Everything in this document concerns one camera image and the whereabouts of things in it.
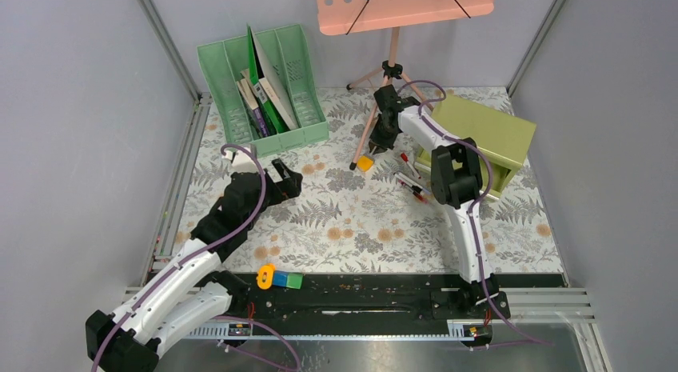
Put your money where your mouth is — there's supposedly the yellow toy block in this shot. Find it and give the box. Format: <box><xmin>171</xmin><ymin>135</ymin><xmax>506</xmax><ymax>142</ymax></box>
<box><xmin>356</xmin><ymin>155</ymin><xmax>374</xmax><ymax>173</ymax></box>

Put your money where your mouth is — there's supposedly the black capped marker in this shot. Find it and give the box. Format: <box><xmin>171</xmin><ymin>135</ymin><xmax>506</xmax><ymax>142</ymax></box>
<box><xmin>396</xmin><ymin>177</ymin><xmax>422</xmax><ymax>195</ymax></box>

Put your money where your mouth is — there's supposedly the red transparent pen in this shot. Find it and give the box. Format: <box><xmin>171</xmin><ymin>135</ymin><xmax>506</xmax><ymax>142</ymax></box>
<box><xmin>405</xmin><ymin>187</ymin><xmax>428</xmax><ymax>203</ymax></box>

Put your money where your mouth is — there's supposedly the white binder folder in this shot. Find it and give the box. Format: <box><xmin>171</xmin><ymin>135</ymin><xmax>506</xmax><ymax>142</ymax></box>
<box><xmin>254</xmin><ymin>33</ymin><xmax>299</xmax><ymax>131</ymax></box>

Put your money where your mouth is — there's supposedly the purple Treehouse book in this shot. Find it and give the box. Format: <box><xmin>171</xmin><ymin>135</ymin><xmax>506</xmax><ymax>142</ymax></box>
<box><xmin>236</xmin><ymin>79</ymin><xmax>270</xmax><ymax>138</ymax></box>

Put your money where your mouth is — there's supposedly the yellow-green drawer cabinet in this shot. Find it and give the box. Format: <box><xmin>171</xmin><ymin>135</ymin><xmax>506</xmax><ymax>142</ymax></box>
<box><xmin>424</xmin><ymin>94</ymin><xmax>536</xmax><ymax>201</ymax></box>

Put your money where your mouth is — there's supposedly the green plastic folder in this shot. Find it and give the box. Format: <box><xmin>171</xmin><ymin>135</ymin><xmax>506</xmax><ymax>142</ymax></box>
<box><xmin>245</xmin><ymin>23</ymin><xmax>291</xmax><ymax>134</ymax></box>

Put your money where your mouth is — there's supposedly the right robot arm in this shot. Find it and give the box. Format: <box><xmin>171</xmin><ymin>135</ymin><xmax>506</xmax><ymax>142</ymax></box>
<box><xmin>369</xmin><ymin>85</ymin><xmax>500</xmax><ymax>318</ymax></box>

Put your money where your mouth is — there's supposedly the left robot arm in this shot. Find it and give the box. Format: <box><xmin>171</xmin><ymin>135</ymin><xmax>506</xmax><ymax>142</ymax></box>
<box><xmin>86</xmin><ymin>159</ymin><xmax>303</xmax><ymax>371</ymax></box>

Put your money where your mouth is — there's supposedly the blue capped marker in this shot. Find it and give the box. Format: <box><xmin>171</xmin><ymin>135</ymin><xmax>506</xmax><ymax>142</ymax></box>
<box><xmin>394</xmin><ymin>172</ymin><xmax>431</xmax><ymax>194</ymax></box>

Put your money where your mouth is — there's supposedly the orange blue green block stack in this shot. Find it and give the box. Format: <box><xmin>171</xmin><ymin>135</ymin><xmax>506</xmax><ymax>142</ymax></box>
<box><xmin>256</xmin><ymin>264</ymin><xmax>303</xmax><ymax>290</ymax></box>

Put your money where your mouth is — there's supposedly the green desktop file organizer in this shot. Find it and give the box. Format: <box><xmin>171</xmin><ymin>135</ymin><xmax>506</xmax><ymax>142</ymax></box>
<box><xmin>197</xmin><ymin>24</ymin><xmax>329</xmax><ymax>157</ymax></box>

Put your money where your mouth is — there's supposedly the pink music stand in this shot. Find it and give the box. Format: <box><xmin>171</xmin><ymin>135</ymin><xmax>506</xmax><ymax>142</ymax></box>
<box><xmin>313</xmin><ymin>0</ymin><xmax>498</xmax><ymax>171</ymax></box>

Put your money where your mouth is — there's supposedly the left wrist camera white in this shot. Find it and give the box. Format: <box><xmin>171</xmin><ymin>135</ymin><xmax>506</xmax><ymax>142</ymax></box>
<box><xmin>222</xmin><ymin>148</ymin><xmax>258</xmax><ymax>174</ymax></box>

